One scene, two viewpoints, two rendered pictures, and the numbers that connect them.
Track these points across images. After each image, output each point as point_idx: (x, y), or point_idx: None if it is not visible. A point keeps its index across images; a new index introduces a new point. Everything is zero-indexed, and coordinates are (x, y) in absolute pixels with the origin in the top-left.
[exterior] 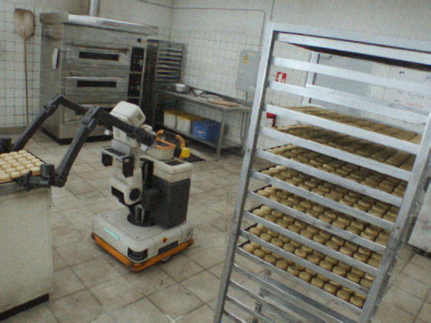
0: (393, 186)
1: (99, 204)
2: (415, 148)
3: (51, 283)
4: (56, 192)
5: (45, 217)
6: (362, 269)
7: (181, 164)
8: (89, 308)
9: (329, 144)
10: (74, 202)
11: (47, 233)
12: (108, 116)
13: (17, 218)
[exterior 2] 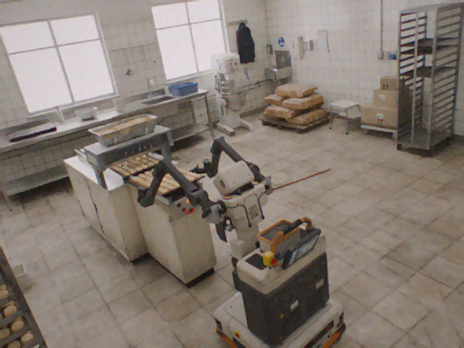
0: None
1: (374, 281)
2: None
3: (182, 276)
4: (380, 242)
5: (169, 225)
6: None
7: (253, 268)
8: (176, 313)
9: None
10: (364, 260)
11: (172, 238)
12: (169, 171)
13: (157, 215)
